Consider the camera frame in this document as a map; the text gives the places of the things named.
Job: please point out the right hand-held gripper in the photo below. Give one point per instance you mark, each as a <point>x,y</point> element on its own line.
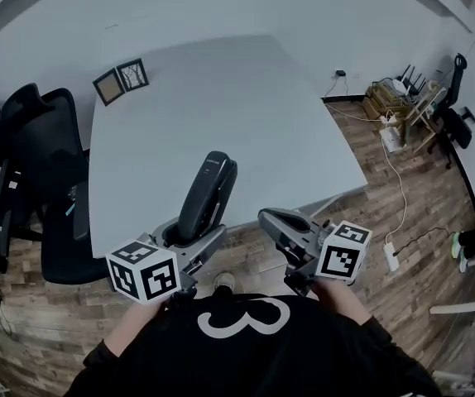
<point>341,254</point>

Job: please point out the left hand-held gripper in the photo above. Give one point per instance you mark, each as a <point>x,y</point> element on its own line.
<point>144,273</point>

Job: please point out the person's right forearm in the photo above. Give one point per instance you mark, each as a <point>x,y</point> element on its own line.
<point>345,300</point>

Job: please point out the person's left forearm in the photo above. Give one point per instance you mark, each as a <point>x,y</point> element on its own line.
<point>132,331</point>

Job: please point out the person's grey shoe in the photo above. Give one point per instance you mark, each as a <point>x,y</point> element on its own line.
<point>224,281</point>

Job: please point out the white power strip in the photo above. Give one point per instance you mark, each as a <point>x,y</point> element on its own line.
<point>390,255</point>

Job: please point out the person's black printed shirt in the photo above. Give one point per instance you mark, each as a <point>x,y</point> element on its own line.
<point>241,345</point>

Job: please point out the white table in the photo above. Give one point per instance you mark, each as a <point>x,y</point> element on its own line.
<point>221,110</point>

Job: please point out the white box device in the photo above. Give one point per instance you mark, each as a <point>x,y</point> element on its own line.
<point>390,139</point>

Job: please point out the black mesh office chair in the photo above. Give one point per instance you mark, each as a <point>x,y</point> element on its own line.
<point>51,168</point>

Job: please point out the stack of cardboard boxes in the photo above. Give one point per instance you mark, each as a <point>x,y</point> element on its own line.
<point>382,99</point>

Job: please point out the white bar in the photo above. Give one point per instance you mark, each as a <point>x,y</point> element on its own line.
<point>457,308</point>

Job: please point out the white router with antennas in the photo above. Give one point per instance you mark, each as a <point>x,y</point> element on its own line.
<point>407,83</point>

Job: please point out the black high-back office chair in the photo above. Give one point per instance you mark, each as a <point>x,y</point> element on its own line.
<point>454,118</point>

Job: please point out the black wall adapter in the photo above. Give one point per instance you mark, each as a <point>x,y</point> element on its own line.
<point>340,73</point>

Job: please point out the tree print picture frame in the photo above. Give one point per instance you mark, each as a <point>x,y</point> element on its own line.
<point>132,75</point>

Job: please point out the wooden frame stand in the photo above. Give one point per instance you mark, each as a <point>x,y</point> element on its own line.
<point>421,114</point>

